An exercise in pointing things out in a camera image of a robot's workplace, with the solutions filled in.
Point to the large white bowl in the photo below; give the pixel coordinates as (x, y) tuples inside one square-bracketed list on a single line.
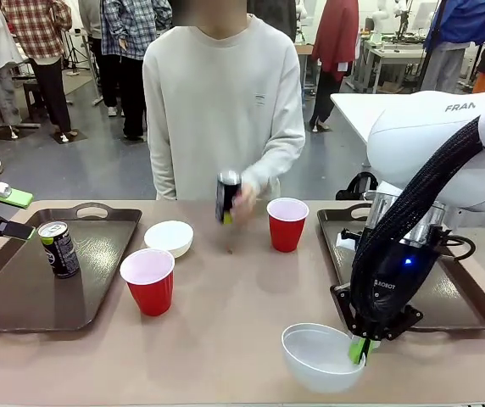
[(319, 364)]

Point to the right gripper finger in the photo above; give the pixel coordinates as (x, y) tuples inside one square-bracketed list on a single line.
[(403, 322), (345, 309)]

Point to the person's beige sweater torso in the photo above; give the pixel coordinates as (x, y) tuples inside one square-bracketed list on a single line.
[(221, 106)]

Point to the dark stool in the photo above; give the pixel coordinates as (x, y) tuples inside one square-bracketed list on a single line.
[(32, 95)]

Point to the black green drink can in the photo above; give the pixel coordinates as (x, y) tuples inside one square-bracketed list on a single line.
[(225, 199), (61, 254)]

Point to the person's right forearm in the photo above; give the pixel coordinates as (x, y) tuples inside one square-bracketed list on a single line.
[(163, 174)]

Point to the person's left forearm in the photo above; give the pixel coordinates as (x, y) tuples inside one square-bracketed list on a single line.
[(282, 157)]

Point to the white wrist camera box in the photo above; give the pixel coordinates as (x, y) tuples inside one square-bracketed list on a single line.
[(346, 241)]

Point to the bystander in red coat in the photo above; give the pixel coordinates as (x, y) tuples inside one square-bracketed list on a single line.
[(331, 51)]

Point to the small white bowl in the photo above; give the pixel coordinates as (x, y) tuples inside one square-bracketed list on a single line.
[(168, 238)]

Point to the person's left hand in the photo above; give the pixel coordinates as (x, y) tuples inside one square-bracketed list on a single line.
[(250, 193)]

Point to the white background table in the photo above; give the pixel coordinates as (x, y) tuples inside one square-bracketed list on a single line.
[(361, 114)]

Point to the grey metal workbench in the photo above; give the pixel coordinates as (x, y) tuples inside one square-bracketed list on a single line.
[(391, 55)]

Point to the bystander in red plaid shirt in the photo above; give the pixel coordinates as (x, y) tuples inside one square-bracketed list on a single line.
[(41, 55)]

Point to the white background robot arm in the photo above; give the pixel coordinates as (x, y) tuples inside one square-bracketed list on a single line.
[(381, 15)]

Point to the red plastic cup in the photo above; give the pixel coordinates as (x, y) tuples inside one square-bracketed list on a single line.
[(149, 288), (287, 231)]

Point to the brown plastic serving tray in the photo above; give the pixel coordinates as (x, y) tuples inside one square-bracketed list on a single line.
[(450, 292), (22, 292)]

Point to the black bag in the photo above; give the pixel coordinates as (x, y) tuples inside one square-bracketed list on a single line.
[(358, 186)]

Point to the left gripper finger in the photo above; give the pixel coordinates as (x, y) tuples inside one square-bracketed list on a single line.
[(13, 196), (11, 230)]

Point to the bystander in blue plaid shirt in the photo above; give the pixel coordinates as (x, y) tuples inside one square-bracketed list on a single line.
[(128, 55)]

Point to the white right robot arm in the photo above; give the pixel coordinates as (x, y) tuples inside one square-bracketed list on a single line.
[(433, 140)]

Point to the bystander in blue jacket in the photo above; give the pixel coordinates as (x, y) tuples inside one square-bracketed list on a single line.
[(454, 38)]

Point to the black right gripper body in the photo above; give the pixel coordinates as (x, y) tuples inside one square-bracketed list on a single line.
[(408, 275)]

